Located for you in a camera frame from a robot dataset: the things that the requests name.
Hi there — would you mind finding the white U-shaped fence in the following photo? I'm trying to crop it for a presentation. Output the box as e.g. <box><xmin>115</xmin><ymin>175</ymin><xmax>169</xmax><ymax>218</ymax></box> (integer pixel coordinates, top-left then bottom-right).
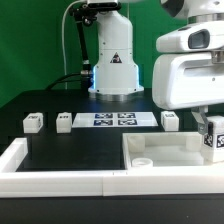
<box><xmin>0</xmin><ymin>138</ymin><xmax>224</xmax><ymax>198</ymax></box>

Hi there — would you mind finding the white marker sheet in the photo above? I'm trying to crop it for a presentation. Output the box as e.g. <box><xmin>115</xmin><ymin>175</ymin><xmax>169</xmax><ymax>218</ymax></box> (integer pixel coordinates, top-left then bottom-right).
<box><xmin>72</xmin><ymin>112</ymin><xmax>158</xmax><ymax>128</ymax></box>

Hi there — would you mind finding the white square tabletop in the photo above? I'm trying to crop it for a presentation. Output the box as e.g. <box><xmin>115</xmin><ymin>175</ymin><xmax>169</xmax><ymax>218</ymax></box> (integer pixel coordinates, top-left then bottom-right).
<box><xmin>121</xmin><ymin>131</ymin><xmax>224</xmax><ymax>172</ymax></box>

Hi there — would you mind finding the black cable bundle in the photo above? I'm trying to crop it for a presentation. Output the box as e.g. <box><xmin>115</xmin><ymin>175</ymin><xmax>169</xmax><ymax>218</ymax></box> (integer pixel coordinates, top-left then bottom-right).
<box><xmin>45</xmin><ymin>6</ymin><xmax>93</xmax><ymax>92</ymax></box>

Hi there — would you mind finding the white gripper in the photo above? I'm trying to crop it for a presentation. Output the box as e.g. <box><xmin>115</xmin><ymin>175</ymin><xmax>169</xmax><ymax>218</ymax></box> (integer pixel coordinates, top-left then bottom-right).
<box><xmin>152</xmin><ymin>53</ymin><xmax>224</xmax><ymax>135</ymax></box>

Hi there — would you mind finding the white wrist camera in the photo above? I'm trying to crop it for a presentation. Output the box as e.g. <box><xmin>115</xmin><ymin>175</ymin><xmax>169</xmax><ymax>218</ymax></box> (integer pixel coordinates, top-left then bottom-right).
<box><xmin>156</xmin><ymin>28</ymin><xmax>224</xmax><ymax>53</ymax></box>

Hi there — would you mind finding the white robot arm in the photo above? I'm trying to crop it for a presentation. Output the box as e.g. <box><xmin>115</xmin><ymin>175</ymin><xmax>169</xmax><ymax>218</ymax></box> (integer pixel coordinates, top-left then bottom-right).
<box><xmin>70</xmin><ymin>0</ymin><xmax>224</xmax><ymax>135</ymax></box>

